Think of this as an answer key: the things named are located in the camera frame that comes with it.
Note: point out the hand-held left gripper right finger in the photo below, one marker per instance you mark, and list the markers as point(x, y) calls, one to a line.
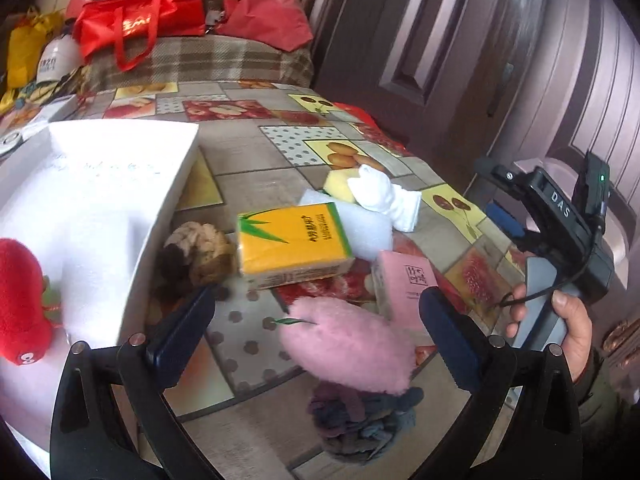
point(450, 340)

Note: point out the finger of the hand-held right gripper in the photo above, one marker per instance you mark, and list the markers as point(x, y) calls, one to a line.
point(505, 220)
point(502, 175)

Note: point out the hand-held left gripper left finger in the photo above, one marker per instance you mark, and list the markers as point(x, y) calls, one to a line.
point(185, 330)

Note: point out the pink tissue pack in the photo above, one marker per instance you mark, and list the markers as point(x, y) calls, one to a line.
point(405, 280)

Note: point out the pink fluffy plush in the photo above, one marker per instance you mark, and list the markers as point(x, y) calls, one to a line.
point(345, 345)

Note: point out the yellow tissue pack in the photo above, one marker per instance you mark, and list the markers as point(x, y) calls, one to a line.
point(285, 240)

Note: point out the white cardboard tray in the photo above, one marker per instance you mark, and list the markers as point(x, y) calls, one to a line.
point(100, 210)

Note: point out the yellow sponge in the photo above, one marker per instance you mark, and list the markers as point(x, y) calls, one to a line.
point(337, 185)

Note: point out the person's right forearm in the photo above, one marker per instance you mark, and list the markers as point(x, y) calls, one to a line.
point(610, 410)

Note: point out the person's right hand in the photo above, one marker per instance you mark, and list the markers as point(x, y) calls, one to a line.
point(575, 330)

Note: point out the white folded cloth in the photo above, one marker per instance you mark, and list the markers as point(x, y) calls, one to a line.
point(385, 200)

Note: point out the white foam block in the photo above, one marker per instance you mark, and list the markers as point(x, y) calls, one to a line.
point(365, 235)

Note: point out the red plastic bag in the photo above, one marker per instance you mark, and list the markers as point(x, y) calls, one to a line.
point(365, 120)

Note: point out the brown wooden door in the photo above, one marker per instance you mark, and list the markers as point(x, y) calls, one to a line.
point(425, 35)

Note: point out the red plush apple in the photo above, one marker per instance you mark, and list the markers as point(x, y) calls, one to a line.
point(20, 300)

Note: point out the fruit print tablecloth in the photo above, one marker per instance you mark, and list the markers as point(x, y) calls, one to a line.
point(280, 160)

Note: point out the white electronic device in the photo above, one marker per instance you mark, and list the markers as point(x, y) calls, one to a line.
point(52, 112)

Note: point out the round white gadget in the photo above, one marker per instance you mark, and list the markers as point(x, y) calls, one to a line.
point(10, 145)

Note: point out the plaid blanket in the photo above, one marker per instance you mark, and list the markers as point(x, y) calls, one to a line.
point(210, 60)

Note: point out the red non-woven bag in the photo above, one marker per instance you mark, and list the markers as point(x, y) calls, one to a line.
point(270, 5)

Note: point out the white helmet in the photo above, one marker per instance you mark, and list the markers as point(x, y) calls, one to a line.
point(57, 57)

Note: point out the red tote bag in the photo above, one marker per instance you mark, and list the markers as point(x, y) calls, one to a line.
point(130, 20)

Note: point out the yellow shopping bag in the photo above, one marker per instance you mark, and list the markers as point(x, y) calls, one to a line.
point(25, 45)

